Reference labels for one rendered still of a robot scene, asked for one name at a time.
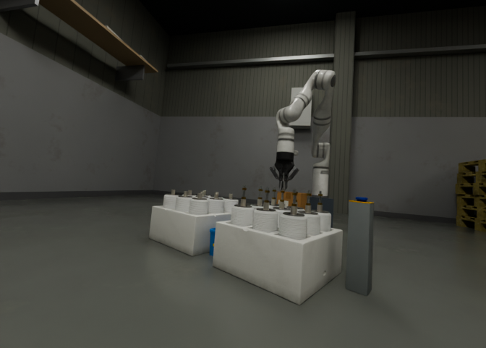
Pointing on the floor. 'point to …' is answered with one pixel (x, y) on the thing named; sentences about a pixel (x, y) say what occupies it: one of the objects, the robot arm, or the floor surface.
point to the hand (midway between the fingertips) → (283, 185)
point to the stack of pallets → (464, 210)
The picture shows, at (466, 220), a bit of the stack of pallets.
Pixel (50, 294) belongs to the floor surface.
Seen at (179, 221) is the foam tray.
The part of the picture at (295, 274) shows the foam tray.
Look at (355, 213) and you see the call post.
